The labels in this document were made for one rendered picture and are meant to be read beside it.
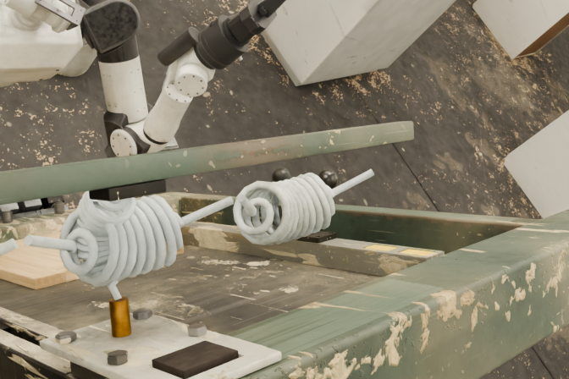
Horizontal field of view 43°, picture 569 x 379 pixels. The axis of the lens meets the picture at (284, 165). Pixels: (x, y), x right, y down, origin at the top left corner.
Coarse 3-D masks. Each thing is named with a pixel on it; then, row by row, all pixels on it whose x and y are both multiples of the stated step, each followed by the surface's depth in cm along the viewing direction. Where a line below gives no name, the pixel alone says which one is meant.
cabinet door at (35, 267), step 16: (16, 240) 160; (0, 256) 143; (16, 256) 144; (32, 256) 142; (48, 256) 141; (0, 272) 132; (16, 272) 128; (32, 272) 127; (48, 272) 126; (64, 272) 126
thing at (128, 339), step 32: (96, 192) 52; (128, 192) 52; (160, 192) 54; (96, 224) 56; (0, 320) 81; (32, 320) 79; (128, 320) 60; (160, 320) 63; (0, 352) 72; (32, 352) 68; (64, 352) 57; (96, 352) 56; (128, 352) 55; (160, 352) 55; (256, 352) 53
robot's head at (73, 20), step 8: (40, 0) 127; (64, 0) 130; (48, 8) 128; (56, 8) 129; (72, 8) 133; (80, 8) 132; (64, 16) 130; (72, 16) 131; (80, 16) 132; (72, 24) 132
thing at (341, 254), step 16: (192, 224) 152; (208, 224) 151; (192, 240) 150; (208, 240) 146; (224, 240) 142; (240, 240) 138; (336, 240) 125; (352, 240) 124; (272, 256) 133; (288, 256) 129; (304, 256) 127; (320, 256) 124; (336, 256) 121; (352, 256) 118; (368, 256) 116; (384, 256) 114; (400, 256) 111; (416, 256) 109; (432, 256) 109; (368, 272) 116; (384, 272) 114
